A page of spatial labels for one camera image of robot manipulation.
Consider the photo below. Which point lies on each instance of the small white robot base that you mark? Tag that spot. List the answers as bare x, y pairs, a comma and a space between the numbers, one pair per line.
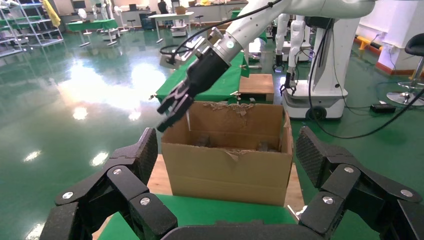
179, 30

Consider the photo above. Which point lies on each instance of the standing person dark clothes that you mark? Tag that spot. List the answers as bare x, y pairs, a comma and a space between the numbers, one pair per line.
162, 7

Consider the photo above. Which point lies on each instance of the white long desk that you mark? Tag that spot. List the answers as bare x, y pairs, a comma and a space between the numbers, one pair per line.
170, 15

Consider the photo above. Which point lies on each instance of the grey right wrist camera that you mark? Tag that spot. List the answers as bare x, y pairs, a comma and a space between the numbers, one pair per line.
172, 63

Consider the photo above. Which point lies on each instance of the pale wooden platform board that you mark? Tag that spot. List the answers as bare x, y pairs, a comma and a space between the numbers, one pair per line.
160, 182

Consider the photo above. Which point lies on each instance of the white wheeled robot body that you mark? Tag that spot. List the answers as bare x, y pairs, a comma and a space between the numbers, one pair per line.
328, 66

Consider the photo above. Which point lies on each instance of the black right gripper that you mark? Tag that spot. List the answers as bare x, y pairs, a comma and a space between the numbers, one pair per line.
208, 71

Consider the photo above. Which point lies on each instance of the white robot with hanging arms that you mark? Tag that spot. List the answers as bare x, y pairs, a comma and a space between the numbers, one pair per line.
293, 43

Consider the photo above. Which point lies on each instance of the yellow hanging cloth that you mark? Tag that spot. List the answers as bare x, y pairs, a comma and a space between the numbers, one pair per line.
52, 15

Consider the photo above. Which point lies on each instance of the black swivel stool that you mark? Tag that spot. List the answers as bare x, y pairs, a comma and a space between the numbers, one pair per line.
415, 46

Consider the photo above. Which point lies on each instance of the silver binder clip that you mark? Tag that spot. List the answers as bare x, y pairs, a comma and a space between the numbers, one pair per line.
151, 97
236, 96
299, 212

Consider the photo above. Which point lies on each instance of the metal storage rack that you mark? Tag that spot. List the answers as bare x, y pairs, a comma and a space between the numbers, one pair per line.
10, 49
43, 32

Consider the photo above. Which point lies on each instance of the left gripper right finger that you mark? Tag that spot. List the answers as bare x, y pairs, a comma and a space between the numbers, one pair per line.
342, 185

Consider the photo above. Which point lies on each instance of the black foam insert block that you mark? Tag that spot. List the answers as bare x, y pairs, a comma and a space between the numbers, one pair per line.
202, 140

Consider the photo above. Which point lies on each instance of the large open cardboard carton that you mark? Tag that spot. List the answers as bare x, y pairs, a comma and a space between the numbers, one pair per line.
225, 175

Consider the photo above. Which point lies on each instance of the yellow black wall bumper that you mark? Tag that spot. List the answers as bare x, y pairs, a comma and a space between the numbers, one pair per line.
364, 42

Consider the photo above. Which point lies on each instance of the small dark stool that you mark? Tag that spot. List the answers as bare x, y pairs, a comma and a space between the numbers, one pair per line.
198, 17
132, 22

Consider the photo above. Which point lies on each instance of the black power brick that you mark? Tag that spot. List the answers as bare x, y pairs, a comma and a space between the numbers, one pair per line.
382, 108

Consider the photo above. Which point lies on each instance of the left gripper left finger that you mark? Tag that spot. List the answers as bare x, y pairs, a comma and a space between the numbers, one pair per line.
124, 185

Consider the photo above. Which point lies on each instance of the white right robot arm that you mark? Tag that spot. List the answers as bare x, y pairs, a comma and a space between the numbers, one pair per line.
265, 20

